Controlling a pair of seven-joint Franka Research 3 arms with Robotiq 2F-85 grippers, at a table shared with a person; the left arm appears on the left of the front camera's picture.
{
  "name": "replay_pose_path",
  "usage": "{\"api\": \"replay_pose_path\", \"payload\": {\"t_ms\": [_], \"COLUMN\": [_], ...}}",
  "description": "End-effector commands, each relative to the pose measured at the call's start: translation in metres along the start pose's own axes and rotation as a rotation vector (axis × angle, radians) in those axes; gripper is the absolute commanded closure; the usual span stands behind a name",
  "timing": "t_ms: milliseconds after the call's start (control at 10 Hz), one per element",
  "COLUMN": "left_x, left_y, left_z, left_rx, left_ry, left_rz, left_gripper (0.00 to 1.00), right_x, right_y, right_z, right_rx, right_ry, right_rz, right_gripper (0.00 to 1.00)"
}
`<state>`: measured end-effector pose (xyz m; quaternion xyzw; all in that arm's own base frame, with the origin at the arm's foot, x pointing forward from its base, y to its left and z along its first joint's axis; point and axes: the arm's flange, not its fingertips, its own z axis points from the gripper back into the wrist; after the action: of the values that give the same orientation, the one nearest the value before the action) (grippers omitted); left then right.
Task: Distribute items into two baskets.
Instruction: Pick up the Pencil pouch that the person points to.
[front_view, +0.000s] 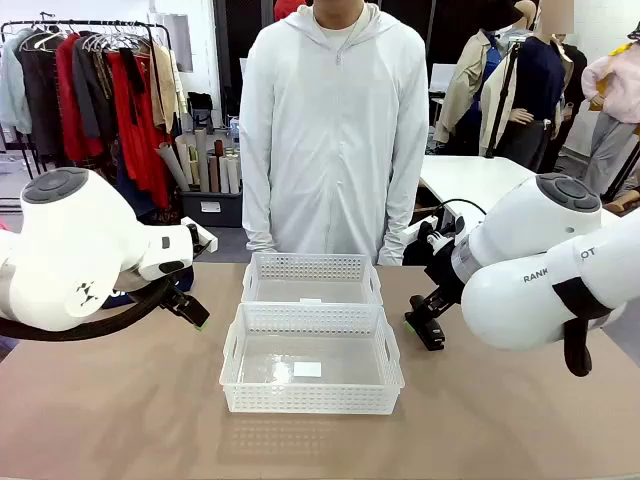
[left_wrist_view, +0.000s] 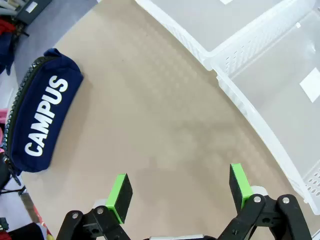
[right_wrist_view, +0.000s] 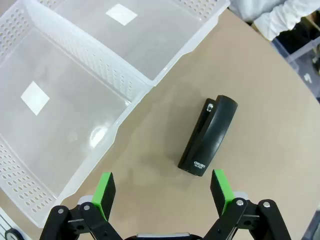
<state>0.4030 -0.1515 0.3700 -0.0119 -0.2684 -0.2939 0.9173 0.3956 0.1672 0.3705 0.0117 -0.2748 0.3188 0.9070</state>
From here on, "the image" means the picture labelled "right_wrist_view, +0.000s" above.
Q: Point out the clear plastic storage box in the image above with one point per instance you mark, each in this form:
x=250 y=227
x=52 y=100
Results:
x=302 y=62

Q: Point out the black tape roll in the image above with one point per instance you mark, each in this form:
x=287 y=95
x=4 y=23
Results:
x=12 y=234

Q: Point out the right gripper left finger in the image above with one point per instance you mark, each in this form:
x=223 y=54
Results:
x=103 y=197

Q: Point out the white perforated plastic basket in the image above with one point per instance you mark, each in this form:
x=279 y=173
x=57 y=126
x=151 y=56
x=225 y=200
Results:
x=155 y=42
x=70 y=82

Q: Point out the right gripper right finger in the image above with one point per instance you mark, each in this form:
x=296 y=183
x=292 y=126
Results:
x=221 y=192

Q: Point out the white square label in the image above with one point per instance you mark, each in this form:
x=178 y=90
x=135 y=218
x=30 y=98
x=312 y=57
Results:
x=35 y=98
x=121 y=14

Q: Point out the person's left forearm white sleeve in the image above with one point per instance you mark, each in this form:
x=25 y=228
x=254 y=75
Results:
x=280 y=20

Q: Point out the black stapler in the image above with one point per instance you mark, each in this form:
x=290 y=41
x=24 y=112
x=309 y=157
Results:
x=212 y=135

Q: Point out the grey slotted mounting plate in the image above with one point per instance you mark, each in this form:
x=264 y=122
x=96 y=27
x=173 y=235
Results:
x=3 y=225

